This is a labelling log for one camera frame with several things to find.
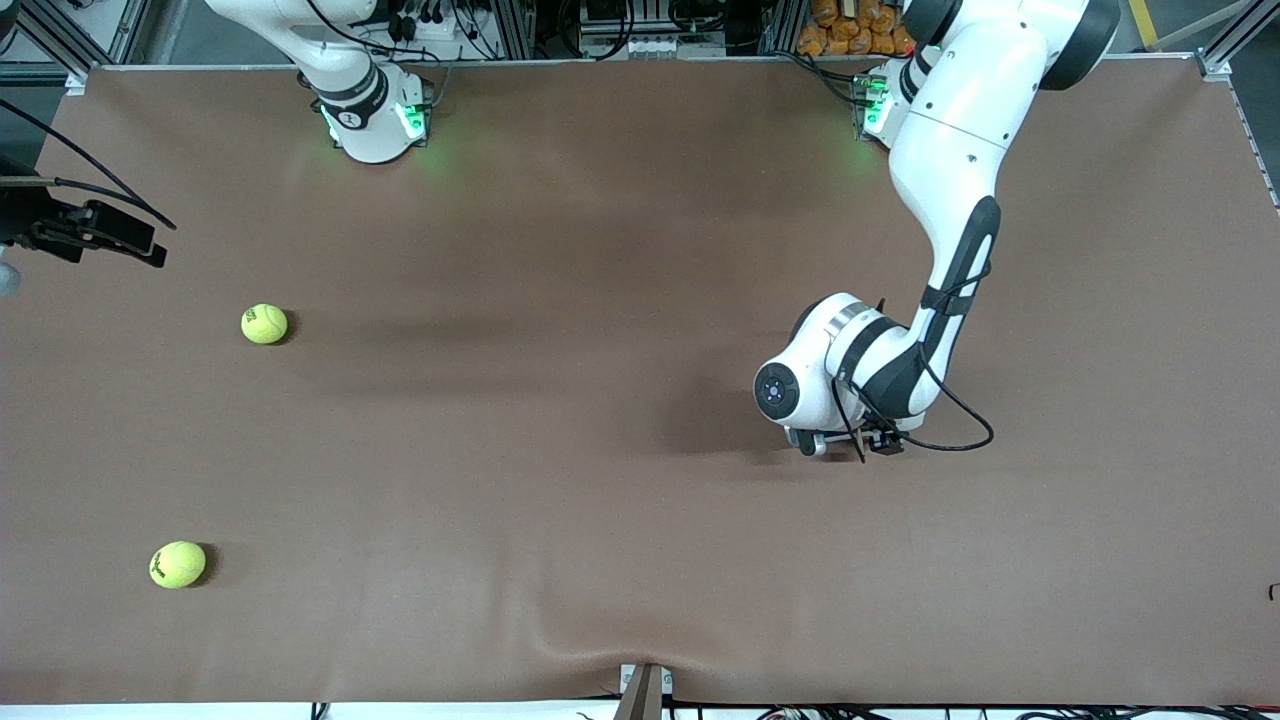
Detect yellow tennis ball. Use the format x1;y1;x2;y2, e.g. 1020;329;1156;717
240;303;289;346
149;540;208;590

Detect brown table mat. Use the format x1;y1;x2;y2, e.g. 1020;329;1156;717
0;58;1280;706

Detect orange objects pile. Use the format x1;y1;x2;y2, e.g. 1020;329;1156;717
797;0;913;58

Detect white electrical connector block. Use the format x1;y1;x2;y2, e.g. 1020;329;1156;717
578;35;683;59

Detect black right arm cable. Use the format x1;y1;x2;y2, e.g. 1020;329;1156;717
0;98;178;231

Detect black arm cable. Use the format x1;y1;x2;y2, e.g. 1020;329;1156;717
0;98;178;231
830;262;996;463

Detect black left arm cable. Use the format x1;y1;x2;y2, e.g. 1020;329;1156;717
830;262;996;463

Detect aluminium frame strut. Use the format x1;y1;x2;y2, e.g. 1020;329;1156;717
15;0;151;96
1197;0;1280;81

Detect metal table clamp bracket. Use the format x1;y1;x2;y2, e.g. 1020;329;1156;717
612;662;673;720

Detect aluminium frame post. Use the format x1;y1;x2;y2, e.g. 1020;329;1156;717
760;0;806;59
480;0;536;59

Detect aluminium table edge rail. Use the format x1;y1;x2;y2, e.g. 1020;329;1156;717
1222;72;1280;211

